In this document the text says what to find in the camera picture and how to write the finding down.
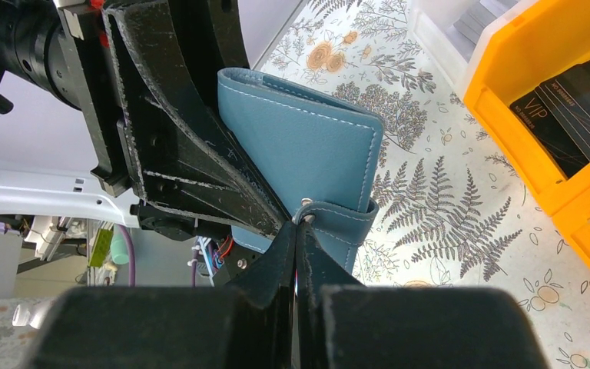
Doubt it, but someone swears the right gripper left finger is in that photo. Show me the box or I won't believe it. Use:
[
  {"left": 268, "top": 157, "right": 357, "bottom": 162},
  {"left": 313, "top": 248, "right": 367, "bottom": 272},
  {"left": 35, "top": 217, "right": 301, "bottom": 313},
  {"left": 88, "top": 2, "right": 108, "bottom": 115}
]
[{"left": 22, "top": 222, "right": 297, "bottom": 368}]

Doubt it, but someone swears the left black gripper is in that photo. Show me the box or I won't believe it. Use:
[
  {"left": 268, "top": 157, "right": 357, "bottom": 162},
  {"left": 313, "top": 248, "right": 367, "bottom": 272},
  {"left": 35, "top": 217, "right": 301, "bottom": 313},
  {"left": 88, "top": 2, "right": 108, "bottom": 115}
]
[{"left": 0, "top": 1, "right": 287, "bottom": 238}]

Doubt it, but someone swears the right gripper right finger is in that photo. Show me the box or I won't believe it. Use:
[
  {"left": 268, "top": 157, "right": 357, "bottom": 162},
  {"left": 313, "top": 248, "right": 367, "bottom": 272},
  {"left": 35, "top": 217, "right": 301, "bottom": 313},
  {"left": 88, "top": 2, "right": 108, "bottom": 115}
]
[{"left": 294, "top": 222, "right": 548, "bottom": 368}]

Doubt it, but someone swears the blue card holder wallet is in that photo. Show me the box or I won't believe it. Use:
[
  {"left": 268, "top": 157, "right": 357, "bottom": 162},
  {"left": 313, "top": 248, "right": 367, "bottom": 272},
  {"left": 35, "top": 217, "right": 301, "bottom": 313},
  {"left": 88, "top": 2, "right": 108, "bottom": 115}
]
[{"left": 217, "top": 68, "right": 383, "bottom": 271}]

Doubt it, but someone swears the white card storage bin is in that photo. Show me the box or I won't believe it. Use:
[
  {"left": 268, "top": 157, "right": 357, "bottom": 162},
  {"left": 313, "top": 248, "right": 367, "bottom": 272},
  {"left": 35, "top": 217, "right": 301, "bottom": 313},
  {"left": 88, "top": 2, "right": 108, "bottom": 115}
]
[{"left": 409, "top": 0, "right": 535, "bottom": 98}]

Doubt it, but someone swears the yellow card storage bin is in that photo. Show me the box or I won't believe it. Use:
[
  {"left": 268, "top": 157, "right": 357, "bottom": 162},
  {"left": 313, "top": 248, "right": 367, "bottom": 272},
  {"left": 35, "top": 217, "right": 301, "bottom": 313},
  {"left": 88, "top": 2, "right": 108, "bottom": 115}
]
[{"left": 463, "top": 1, "right": 590, "bottom": 269}]

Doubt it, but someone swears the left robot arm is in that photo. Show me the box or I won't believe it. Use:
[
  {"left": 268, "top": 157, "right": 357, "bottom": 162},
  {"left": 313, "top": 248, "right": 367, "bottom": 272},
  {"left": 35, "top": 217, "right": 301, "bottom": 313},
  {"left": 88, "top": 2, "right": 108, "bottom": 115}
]
[{"left": 0, "top": 1, "right": 288, "bottom": 238}]

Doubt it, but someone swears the black VIP cards stack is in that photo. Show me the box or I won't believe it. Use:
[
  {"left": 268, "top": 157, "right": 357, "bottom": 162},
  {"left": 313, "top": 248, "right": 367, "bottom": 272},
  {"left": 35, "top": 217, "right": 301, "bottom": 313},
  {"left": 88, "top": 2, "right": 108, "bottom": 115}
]
[{"left": 509, "top": 60, "right": 590, "bottom": 178}]

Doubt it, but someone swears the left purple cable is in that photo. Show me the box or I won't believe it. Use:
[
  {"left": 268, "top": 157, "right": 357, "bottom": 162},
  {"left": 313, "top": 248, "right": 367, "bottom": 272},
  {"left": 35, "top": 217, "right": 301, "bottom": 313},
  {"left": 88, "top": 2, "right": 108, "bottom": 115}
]
[{"left": 117, "top": 224, "right": 138, "bottom": 288}]

